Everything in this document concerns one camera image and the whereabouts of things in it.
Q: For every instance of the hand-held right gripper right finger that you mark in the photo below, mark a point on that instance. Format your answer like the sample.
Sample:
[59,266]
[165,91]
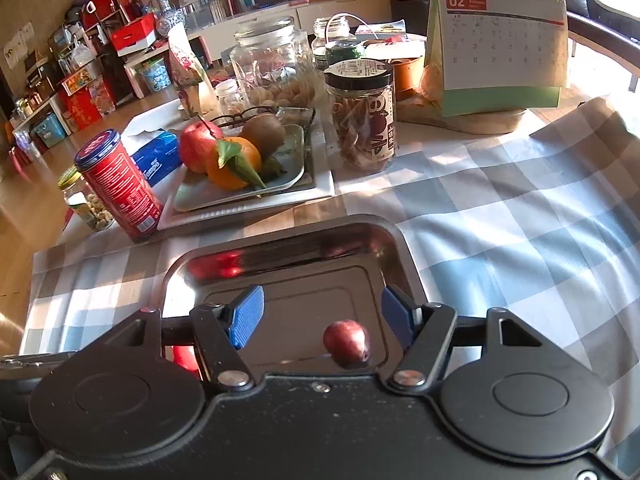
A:
[395,312]

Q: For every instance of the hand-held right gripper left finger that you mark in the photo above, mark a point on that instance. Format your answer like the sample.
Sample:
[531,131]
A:
[247,316]

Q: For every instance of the pointed dark red plum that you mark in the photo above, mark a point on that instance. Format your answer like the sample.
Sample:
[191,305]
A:
[346,342]

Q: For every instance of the stainless steel tray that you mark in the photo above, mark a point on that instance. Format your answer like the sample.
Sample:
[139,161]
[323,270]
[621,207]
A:
[310,260]

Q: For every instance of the checked tablecloth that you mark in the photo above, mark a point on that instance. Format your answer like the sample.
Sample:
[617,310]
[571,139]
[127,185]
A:
[500,235]

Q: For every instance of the white square plate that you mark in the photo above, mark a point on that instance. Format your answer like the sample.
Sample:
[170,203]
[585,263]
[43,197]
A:
[310,180]

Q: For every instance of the orange with green leaf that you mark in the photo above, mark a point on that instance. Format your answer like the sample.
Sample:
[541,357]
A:
[235,165]

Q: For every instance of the red apple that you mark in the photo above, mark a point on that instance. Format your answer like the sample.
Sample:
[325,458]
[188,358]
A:
[195,147]

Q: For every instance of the red tin can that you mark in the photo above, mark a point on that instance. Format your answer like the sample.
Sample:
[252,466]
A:
[120,185]

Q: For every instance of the blue tissue box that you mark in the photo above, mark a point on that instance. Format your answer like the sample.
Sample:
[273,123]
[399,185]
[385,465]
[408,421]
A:
[155,157]

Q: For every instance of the brown kiwi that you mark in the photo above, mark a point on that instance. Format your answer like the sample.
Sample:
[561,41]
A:
[264,132]

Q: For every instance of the yellow-lidded nut jar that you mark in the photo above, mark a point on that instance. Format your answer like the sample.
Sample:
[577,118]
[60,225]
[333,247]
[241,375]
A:
[87,207]

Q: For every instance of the black eyeglasses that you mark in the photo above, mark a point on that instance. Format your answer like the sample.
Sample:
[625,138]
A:
[235,121]

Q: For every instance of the black-lidded snack jar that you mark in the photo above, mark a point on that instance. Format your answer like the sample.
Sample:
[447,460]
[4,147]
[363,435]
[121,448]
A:
[361,120]

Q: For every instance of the round wooden board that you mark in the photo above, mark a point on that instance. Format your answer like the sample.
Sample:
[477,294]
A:
[480,122]

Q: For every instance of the small white-lidded glass jar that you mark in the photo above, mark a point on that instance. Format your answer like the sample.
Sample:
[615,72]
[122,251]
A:
[229,96]

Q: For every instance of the orange pot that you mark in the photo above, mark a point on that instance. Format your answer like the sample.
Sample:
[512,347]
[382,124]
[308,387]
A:
[407,77]

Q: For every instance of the large glass jar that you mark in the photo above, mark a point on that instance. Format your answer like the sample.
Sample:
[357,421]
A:
[272,65]

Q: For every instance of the blue patterned bucket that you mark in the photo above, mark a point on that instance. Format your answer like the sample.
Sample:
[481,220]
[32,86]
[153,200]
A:
[156,76]

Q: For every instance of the patterned red gift box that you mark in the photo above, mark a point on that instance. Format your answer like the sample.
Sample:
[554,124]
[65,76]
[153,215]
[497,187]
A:
[90,105]

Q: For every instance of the green can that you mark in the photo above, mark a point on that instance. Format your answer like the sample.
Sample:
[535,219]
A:
[345,52]

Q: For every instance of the teal storage basket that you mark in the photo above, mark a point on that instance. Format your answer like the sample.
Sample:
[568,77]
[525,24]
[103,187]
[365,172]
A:
[50,130]

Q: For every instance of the magazine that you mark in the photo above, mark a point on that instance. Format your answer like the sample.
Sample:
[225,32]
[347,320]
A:
[382,29]

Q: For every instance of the desk calendar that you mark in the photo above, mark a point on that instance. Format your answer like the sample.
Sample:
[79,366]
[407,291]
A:
[505,45]

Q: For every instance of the red and white box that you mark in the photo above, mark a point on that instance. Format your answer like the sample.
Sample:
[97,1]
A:
[134,35]

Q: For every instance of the blue and white vase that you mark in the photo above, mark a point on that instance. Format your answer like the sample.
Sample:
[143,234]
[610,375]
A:
[169,20]

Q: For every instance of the white low cabinet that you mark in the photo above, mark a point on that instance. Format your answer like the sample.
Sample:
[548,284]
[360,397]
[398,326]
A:
[320,10]

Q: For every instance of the dark chair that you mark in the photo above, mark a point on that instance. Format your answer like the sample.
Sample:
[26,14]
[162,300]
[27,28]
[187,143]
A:
[607,30]

